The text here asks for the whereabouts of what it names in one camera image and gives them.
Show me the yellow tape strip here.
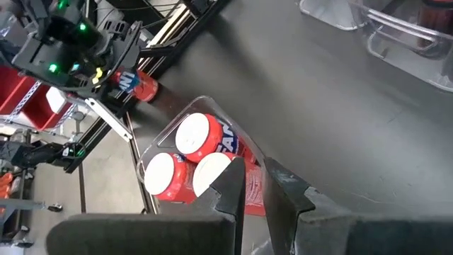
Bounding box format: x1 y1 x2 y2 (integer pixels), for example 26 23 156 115
91 67 104 85

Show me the silver arm base bracket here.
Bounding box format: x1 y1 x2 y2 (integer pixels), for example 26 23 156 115
84 97 134 142

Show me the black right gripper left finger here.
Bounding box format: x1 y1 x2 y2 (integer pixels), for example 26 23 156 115
45 157 247 255

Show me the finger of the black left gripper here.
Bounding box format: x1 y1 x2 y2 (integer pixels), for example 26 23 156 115
81 83 117 102
102 21 142 84

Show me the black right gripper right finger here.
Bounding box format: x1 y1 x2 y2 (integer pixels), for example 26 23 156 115
263 157 453 255

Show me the black frame strut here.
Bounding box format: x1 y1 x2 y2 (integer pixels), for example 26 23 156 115
124 112 159 215

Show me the black device with green light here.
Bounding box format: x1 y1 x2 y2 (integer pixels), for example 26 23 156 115
0 140 86 174

